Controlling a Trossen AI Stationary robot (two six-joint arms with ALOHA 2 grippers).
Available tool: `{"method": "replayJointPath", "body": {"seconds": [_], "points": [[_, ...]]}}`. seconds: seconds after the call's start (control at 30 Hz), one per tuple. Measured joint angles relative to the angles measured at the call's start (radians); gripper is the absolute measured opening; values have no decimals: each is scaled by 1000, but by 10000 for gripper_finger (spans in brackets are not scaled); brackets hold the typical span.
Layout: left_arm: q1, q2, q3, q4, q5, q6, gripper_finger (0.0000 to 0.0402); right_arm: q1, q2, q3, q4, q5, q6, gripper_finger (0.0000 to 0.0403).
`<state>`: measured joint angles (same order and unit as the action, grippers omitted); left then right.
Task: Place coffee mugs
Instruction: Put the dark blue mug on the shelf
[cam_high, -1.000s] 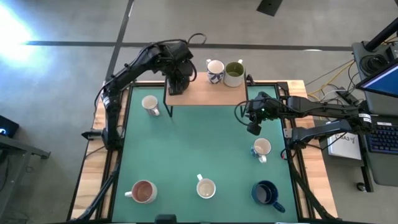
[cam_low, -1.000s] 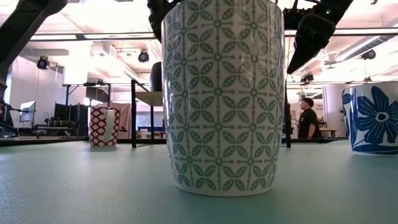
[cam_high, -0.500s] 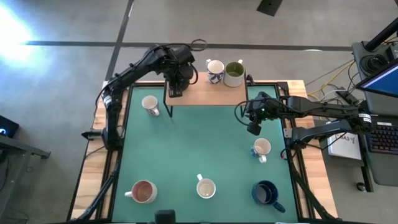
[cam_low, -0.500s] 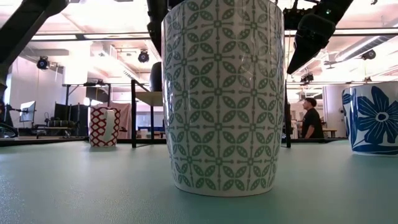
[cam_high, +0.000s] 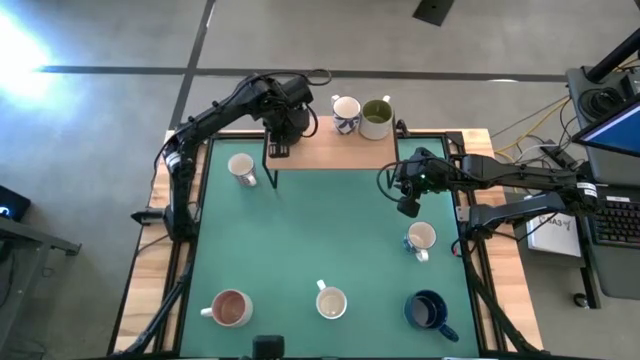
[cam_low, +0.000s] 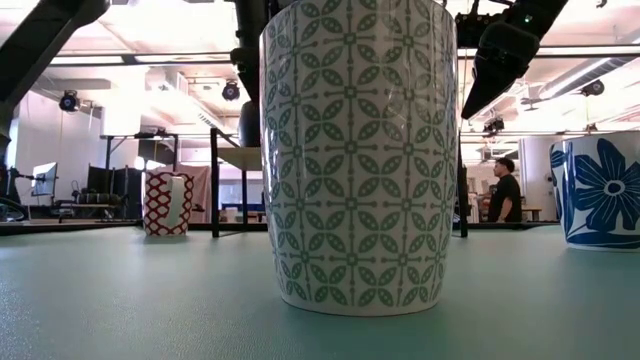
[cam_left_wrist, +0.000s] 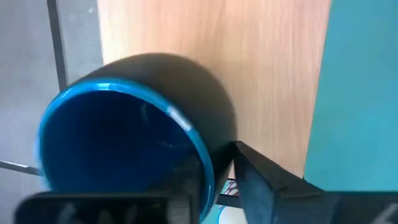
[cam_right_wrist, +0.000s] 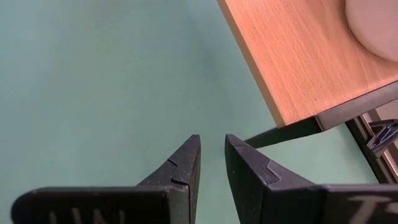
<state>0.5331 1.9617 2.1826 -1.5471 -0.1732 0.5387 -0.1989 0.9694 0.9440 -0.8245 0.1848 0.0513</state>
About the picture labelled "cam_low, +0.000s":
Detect ceiling light strip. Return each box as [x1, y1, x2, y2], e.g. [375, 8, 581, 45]
[49, 52, 234, 66]
[457, 44, 640, 57]

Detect black metal stand frame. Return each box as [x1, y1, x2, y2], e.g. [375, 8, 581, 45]
[99, 130, 180, 221]

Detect white mug green leaves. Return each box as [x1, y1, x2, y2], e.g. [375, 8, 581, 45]
[258, 0, 459, 318]

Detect white column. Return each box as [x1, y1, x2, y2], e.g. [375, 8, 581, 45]
[518, 134, 556, 221]

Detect person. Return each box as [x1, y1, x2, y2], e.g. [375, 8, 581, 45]
[485, 157, 524, 224]

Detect silver ceiling duct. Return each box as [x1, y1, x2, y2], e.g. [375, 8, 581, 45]
[537, 55, 640, 100]

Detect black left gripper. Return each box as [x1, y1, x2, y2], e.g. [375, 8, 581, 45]
[229, 45, 264, 106]

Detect pink cloth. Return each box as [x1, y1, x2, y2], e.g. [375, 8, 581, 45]
[149, 163, 214, 225]

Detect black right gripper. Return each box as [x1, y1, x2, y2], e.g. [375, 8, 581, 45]
[459, 19, 541, 121]

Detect green table mat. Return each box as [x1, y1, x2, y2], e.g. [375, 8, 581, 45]
[0, 224, 640, 360]

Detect white mug blue flowers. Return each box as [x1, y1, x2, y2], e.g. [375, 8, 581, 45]
[548, 130, 640, 252]

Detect computer monitor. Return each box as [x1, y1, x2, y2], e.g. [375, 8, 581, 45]
[30, 161, 59, 198]

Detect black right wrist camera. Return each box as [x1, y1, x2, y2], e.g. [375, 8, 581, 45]
[453, 10, 501, 50]

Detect white mug red lattice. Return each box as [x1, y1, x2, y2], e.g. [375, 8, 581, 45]
[143, 171, 195, 237]

